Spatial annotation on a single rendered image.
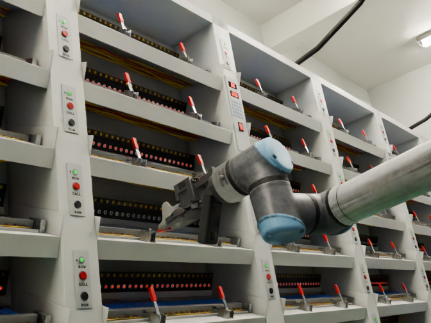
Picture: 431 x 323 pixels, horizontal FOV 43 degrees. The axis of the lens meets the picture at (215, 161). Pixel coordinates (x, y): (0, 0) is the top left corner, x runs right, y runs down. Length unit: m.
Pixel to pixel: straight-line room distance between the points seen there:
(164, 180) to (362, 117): 1.87
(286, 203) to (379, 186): 0.18
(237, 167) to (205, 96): 0.79
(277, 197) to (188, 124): 0.62
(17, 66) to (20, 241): 0.40
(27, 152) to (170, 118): 0.51
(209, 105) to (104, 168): 0.66
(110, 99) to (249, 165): 0.47
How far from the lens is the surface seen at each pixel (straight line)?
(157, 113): 1.56
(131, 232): 1.41
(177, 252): 1.44
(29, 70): 1.32
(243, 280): 1.72
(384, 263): 2.59
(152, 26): 1.98
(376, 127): 3.11
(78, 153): 1.30
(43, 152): 1.25
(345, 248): 2.32
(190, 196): 1.26
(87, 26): 1.52
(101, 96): 1.43
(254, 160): 1.14
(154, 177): 1.45
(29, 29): 1.49
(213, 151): 1.84
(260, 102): 2.06
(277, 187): 1.11
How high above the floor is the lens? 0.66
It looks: 19 degrees up
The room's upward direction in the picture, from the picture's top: 10 degrees counter-clockwise
